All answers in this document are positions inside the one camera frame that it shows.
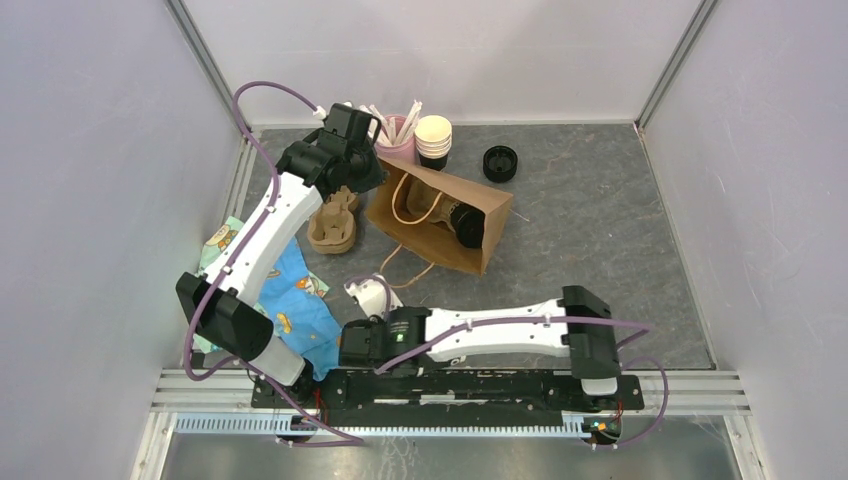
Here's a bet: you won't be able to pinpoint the brown cardboard cup carriers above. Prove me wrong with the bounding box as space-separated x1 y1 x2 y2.
307 186 359 255

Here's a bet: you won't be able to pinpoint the brown paper takeout bag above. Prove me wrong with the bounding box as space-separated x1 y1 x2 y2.
366 159 514 276

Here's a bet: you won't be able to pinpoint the black paper coffee cup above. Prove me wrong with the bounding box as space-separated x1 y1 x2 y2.
449 203 485 249

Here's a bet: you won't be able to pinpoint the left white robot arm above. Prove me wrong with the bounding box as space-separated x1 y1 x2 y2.
176 103 387 408

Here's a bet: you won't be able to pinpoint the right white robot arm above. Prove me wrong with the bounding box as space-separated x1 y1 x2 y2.
339 286 621 408

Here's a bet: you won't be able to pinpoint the wooden stirrers in wrappers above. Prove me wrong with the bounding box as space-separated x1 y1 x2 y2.
358 100 423 147

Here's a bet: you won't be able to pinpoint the pink metal utensil cup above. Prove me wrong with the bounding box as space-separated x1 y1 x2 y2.
375 115 418 164

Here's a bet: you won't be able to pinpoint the blue patterned cloth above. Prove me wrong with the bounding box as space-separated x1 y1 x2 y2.
257 240 342 381

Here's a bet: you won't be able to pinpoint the stack of paper cups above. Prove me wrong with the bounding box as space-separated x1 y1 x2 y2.
414 115 453 171

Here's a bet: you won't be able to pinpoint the green patterned cloth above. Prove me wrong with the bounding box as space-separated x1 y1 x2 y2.
198 216 331 335

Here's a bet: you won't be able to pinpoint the stack of black lids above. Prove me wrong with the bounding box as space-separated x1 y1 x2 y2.
482 145 518 183

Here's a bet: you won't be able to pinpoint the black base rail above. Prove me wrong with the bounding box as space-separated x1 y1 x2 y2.
287 369 645 428

